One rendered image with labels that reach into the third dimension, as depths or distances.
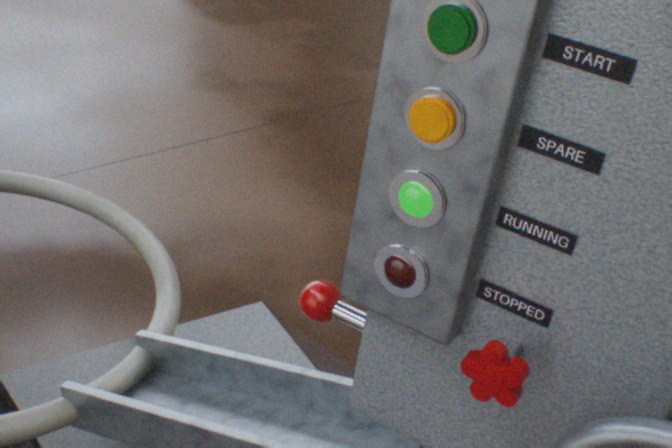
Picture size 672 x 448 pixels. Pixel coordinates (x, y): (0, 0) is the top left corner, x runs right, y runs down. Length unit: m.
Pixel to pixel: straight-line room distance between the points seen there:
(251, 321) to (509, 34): 0.81
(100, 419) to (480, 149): 0.57
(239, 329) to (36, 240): 1.81
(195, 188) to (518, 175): 2.78
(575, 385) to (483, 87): 0.19
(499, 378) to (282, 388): 0.43
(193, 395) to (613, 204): 0.59
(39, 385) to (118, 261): 1.75
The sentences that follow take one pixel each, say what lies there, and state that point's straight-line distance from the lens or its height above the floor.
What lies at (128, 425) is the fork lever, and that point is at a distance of 0.92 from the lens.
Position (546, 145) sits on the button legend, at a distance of 0.49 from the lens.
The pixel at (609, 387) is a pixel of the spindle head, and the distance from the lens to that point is 0.55.
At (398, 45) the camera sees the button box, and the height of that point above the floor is 1.45.
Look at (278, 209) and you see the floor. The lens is 3.17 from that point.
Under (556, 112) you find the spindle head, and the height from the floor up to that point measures 1.43.
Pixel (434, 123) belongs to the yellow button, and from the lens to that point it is 0.49.
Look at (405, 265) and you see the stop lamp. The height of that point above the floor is 1.32.
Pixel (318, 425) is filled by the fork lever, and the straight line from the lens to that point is 0.89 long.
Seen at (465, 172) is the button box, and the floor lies 1.39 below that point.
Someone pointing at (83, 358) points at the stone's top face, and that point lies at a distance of 1.15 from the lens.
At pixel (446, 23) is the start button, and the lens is 0.47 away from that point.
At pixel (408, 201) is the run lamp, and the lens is 0.51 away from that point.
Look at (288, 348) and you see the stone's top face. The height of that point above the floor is 0.87.
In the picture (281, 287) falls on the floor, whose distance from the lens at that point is 2.77.
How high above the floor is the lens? 1.61
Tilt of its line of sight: 31 degrees down
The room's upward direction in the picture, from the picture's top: 9 degrees clockwise
